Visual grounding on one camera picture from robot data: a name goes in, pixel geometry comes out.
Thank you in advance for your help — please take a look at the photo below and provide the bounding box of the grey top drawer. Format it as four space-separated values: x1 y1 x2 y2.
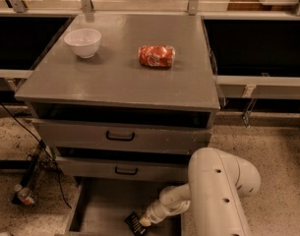
32 119 211 154

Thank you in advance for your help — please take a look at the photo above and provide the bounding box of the white bowl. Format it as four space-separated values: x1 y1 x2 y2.
64 29 101 58

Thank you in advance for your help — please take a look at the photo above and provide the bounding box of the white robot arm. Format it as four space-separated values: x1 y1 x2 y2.
140 147 261 236

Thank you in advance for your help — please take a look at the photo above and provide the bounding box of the black rxbar chocolate bar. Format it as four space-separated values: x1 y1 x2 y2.
125 211 147 236

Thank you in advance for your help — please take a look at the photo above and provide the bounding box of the grey drawer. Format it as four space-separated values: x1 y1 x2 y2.
56 148 190 182
55 178 179 236
32 119 211 154

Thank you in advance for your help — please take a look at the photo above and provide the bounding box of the grey bottom drawer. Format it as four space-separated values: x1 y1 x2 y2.
55 178 179 236

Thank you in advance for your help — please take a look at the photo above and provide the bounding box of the black bin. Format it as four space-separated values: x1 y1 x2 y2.
0 16 72 70
204 20 300 78

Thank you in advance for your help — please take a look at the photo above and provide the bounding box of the right black bin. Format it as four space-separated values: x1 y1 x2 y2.
204 20 300 78

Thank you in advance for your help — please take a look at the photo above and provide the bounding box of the black cable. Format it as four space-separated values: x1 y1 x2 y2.
0 101 73 210

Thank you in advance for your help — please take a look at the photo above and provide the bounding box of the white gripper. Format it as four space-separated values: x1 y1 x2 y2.
139 200 190 227

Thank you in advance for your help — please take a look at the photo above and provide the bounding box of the crushed red soda can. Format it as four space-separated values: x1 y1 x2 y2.
138 45 175 68

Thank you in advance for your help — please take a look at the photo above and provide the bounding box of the black floor stand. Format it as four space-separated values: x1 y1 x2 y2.
11 142 45 206

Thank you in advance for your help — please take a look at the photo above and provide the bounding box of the grey drawer cabinet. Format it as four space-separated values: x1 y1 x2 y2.
14 13 221 189

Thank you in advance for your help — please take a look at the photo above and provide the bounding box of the plastic water bottle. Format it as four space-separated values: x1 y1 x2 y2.
14 184 36 206

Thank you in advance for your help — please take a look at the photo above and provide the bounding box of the left black bin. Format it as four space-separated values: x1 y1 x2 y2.
0 16 72 70

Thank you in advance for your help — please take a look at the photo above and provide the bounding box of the grey middle drawer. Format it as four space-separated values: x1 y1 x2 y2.
56 148 190 182

